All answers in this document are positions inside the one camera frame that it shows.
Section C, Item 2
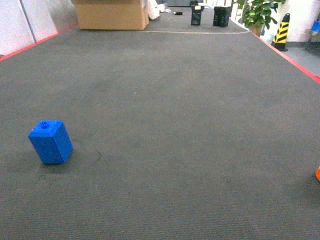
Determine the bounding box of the black crate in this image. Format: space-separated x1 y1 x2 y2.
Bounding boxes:
191 5 203 26
212 6 232 28

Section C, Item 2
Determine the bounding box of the large cardboard box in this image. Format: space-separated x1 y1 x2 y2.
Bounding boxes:
73 0 149 31

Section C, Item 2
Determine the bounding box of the potted green plant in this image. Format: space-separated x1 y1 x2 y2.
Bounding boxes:
232 0 286 37

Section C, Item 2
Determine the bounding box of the blue plastic block part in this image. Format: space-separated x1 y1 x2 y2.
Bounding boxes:
28 120 73 165

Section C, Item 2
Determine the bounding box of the orange cap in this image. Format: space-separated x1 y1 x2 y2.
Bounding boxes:
315 166 320 182

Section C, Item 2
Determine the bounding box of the black crate right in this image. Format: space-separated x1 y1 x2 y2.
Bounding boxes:
212 6 232 28

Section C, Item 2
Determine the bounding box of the black crate left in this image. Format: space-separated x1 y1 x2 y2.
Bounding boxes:
191 5 203 26

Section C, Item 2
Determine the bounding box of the red metal table frame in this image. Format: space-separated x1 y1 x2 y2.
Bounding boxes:
0 23 320 85

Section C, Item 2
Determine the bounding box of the yellow black traffic cone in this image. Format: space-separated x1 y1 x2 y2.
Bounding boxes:
271 13 290 52

